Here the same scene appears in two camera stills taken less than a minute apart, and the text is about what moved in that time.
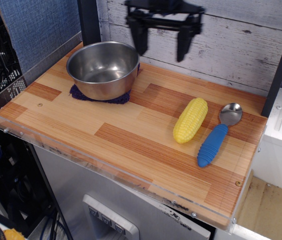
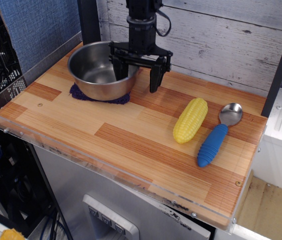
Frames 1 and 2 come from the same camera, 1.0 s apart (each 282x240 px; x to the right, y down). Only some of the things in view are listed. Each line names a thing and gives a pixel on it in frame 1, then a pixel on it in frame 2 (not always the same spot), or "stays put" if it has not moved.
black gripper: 139,14 to 141,49
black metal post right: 278,75 stays put
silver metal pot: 104,70 stays put
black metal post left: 89,21 stays put
